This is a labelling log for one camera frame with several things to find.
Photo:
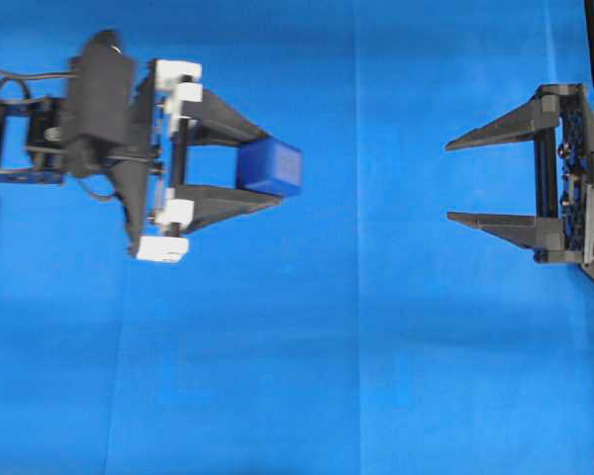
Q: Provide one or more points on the blue table cloth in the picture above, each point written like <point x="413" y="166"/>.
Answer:
<point x="353" y="329"/>

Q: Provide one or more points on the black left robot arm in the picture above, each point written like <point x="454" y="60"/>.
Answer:
<point x="178" y="157"/>

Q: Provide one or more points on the blue block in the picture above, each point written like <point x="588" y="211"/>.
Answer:
<point x="270" y="166"/>

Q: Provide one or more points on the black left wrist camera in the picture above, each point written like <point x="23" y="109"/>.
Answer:
<point x="94" y="114"/>

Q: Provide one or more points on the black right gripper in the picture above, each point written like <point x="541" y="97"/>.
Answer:
<point x="564" y="171"/>

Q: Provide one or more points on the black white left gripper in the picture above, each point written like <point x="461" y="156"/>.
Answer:
<point x="217" y="123"/>

